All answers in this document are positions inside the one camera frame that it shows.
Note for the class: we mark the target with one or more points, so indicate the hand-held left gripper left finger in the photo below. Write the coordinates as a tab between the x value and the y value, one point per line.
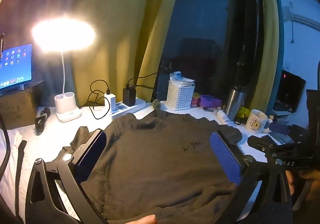
91	156

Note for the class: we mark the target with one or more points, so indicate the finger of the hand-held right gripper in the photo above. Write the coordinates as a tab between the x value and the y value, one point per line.
260	145

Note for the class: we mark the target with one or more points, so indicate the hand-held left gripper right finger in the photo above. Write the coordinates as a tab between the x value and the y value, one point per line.
225	156

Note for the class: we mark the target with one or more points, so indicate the dark grey t-shirt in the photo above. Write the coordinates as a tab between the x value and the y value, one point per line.
155	164

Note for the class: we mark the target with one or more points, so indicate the person's right hand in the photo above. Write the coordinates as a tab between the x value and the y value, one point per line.
290	184

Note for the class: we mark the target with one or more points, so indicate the person's left hand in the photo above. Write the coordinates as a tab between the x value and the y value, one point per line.
145	220

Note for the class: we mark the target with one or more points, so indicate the white printed mug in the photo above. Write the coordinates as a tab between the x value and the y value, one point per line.
256	120

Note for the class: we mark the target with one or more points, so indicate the dark cloth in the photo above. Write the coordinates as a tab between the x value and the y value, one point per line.
287	130

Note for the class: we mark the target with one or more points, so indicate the yellow-green packet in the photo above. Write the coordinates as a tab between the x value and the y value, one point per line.
243	113

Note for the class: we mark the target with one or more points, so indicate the white tube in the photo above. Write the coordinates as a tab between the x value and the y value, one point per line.
223	116

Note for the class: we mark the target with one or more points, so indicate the black electronic device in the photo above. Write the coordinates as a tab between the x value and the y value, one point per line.
290	91

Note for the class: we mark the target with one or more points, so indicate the steel tumbler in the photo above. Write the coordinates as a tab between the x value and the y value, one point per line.
234	101

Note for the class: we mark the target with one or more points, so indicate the white desk lamp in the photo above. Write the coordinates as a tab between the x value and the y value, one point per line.
67	111

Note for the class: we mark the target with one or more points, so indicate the purple pouch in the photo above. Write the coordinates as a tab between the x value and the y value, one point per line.
211	101

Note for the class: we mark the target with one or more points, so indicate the white charger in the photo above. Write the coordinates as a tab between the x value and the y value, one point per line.
110	101

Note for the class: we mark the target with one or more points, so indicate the black clip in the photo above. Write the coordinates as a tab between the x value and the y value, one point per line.
41	120

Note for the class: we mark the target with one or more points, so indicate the pink jar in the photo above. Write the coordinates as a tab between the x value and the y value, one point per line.
195	100

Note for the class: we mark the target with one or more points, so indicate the white power strip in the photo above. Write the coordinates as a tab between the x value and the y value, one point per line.
135	105

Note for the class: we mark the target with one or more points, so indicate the black charger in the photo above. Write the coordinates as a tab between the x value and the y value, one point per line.
129	96

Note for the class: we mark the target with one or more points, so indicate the white plastic basket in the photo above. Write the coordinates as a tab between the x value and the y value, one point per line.
180	96

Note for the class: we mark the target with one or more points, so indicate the small grey-green figurine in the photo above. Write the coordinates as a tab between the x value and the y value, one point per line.
157	104

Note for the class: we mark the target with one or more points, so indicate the white paper packet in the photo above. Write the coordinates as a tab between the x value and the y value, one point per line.
182	81

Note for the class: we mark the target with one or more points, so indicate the brown cardboard box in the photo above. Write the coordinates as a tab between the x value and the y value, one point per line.
17	109

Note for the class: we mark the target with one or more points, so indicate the tablet with lit screen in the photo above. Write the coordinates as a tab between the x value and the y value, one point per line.
15	64

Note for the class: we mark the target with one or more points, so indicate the dark glass window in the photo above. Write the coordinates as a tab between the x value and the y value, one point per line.
212	26

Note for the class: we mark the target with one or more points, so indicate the dark grey curtain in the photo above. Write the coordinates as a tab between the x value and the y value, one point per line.
37	1

